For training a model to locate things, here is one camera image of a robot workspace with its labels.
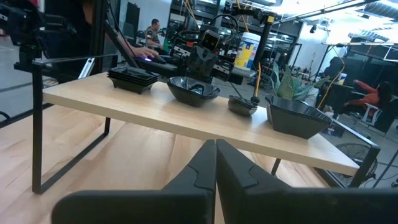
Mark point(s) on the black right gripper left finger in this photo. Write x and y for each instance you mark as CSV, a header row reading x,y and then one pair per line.
x,y
140,207

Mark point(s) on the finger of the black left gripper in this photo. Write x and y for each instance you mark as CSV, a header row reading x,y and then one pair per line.
x,y
194,62
210,62

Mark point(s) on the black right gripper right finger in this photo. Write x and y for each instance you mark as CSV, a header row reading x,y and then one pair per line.
x,y
255,199

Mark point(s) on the black teardrop plate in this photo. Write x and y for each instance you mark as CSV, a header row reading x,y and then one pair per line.
x,y
244,102
241,111

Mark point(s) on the small black square plate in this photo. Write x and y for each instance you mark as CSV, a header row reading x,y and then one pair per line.
x,y
150,81
148,84
130,87
133,72

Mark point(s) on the black wavy square bowl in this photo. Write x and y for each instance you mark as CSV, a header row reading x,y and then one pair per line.
x,y
295,109
292,127

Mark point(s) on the person's forearm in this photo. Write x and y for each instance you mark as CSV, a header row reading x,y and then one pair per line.
x,y
121,42

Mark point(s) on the black jointed stand arm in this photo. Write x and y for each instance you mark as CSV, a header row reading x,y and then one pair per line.
x,y
264,46

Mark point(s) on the black side table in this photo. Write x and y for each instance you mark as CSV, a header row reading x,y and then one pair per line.
x,y
168,70

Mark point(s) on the black computer mouse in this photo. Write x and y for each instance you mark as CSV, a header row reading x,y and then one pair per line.
x,y
148,59

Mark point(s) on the person's hand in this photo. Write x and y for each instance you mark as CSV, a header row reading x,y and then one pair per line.
x,y
146,52

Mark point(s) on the seated person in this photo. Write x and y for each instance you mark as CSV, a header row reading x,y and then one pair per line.
x,y
153,32
370,96

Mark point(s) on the long wooden tray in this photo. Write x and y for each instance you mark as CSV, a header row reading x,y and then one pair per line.
x,y
155,105

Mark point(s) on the green plant white pot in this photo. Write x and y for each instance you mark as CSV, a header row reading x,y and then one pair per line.
x,y
289,87

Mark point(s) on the black cabinet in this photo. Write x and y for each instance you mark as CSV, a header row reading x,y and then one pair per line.
x,y
329,93

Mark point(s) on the silver aluminium bar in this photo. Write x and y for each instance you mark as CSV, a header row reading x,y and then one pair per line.
x,y
87,68

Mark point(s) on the black floor fan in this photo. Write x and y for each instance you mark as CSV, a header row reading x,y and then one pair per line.
x,y
357,155

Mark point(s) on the white office chair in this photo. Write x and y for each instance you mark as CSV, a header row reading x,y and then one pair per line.
x,y
371,113

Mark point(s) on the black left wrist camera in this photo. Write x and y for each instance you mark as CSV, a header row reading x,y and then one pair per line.
x,y
210,40

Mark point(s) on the black aluminium table frame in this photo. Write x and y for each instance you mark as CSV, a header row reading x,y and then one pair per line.
x,y
99,31

